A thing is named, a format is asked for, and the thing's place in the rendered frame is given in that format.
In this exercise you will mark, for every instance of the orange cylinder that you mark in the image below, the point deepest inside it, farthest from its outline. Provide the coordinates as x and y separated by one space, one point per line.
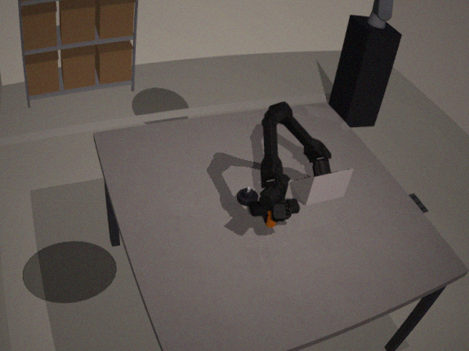
269 223

